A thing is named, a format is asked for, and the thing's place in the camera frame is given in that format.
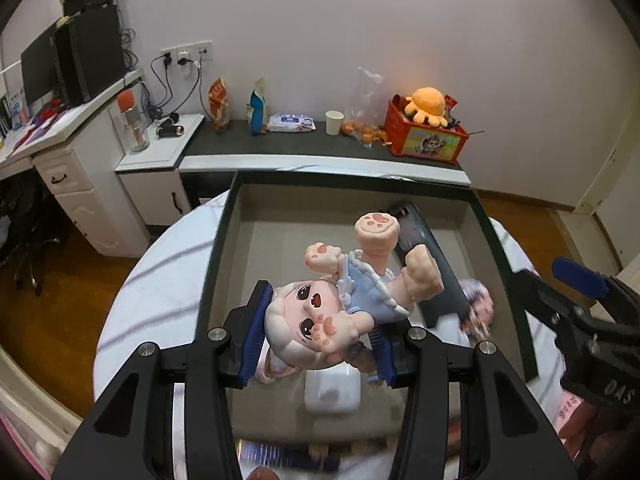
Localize clear plastic bag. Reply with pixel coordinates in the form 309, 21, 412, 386
340, 66, 388, 149

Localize blue flat pack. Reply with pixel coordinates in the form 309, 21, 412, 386
237, 437, 341, 472

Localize long black case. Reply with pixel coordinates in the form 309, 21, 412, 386
387, 201, 471, 329

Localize black computer monitor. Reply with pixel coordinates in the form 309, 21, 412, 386
20, 22, 63, 108

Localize white rectangular case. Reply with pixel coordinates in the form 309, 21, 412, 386
303, 362, 362, 415

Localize blue white box on desk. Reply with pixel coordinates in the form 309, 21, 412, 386
10, 97, 29, 131

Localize white wall socket strip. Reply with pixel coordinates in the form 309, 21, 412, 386
160, 40, 216, 64

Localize orange octopus plush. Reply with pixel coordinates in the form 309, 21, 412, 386
404, 86, 449, 127

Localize low cabinet with dark top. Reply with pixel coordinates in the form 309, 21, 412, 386
177, 119, 473, 188

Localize black computer tower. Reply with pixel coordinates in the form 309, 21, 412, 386
52, 4, 127, 108

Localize wet wipes pack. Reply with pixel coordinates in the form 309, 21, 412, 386
266, 113, 317, 134

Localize doll figure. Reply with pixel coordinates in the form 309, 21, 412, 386
255, 211, 446, 387

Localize red printed crate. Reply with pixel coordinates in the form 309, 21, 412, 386
382, 94, 471, 164

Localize white desk with drawers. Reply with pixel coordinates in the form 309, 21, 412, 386
0, 67, 151, 258

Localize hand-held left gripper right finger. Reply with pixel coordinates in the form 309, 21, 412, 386
367, 325, 578, 480

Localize clear bottle with orange cap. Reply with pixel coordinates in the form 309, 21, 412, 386
116, 87, 151, 154

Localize white striped quilt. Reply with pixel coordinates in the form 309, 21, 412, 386
92, 190, 571, 480

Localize person's right hand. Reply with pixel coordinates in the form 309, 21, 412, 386
557, 402, 608, 457

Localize black power cables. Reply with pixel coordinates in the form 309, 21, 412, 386
149, 52, 207, 122

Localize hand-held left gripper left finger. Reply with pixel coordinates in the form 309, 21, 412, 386
52, 280, 273, 480

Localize blue white snack bag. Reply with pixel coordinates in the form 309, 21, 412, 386
247, 75, 269, 136

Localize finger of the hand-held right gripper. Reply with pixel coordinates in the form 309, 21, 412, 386
510, 269, 596, 346
552, 256, 640, 318

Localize black office chair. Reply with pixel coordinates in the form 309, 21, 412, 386
0, 180, 73, 296

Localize orange snack bag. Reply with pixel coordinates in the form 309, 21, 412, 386
207, 77, 232, 133

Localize white bedside cabinet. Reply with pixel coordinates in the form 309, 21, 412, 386
115, 112, 206, 226

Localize pink box with dark rim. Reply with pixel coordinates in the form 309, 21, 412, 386
196, 170, 541, 382

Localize red item on desk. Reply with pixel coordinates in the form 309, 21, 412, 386
32, 100, 67, 122

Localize white door frame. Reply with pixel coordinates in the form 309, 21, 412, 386
572, 105, 640, 216

